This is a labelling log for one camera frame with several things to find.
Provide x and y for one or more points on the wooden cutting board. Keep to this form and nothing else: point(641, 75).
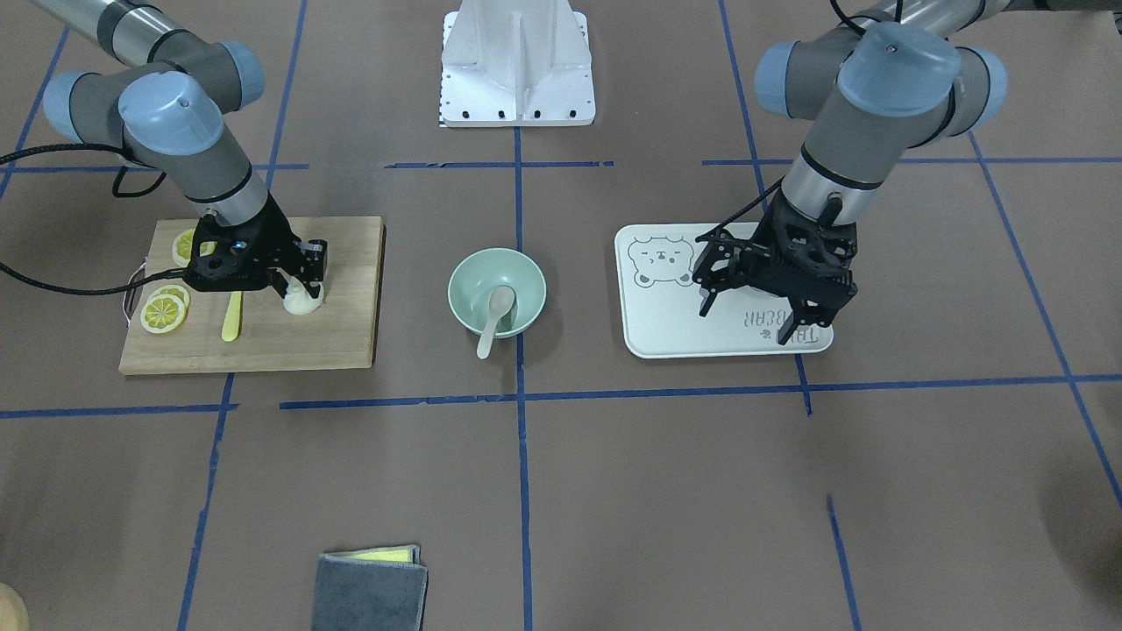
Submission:
point(340, 334)

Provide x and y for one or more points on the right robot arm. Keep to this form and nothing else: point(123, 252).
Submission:
point(166, 111)

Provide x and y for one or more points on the white spoon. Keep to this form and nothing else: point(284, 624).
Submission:
point(499, 303)

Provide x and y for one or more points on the lemon slice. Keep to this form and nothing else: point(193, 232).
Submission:
point(183, 250)
point(179, 291)
point(163, 313)

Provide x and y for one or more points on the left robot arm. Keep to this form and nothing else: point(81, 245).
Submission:
point(883, 81)

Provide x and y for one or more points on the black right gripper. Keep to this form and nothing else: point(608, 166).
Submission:
point(273, 237)

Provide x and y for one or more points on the yellow plastic knife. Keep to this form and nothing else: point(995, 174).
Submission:
point(231, 324)

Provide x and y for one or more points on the mint green bowl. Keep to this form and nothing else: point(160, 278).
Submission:
point(479, 274)

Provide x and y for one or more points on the white bear tray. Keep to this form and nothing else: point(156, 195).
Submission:
point(660, 303)

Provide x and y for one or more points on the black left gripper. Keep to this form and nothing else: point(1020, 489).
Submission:
point(764, 274)

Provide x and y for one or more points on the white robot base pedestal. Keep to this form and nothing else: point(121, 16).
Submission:
point(516, 64)

